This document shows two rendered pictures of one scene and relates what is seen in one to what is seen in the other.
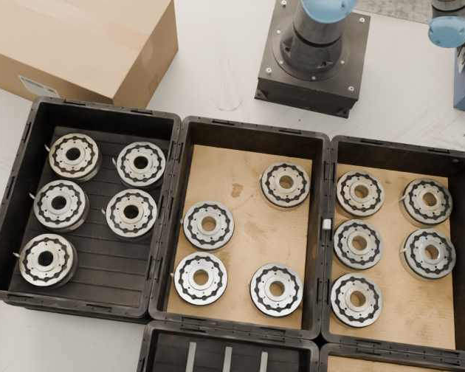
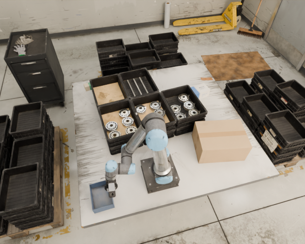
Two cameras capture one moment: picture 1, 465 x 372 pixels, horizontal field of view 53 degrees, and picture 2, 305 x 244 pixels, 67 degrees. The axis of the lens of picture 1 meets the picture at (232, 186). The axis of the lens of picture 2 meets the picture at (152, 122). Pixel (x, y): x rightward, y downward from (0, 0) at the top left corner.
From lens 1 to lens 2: 176 cm
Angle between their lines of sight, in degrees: 60
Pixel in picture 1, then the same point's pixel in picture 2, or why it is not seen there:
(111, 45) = (205, 131)
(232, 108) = (173, 154)
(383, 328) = (116, 113)
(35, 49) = (219, 123)
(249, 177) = not seen: hidden behind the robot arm
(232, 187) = not seen: hidden behind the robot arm
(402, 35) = (134, 205)
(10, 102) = not seen: hidden behind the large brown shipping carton
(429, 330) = (107, 116)
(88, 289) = (174, 99)
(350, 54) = (148, 171)
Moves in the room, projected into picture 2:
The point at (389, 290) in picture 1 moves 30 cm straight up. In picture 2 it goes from (117, 119) to (113, 95)
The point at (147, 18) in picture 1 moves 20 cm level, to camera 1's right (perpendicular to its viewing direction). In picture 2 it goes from (203, 141) to (180, 148)
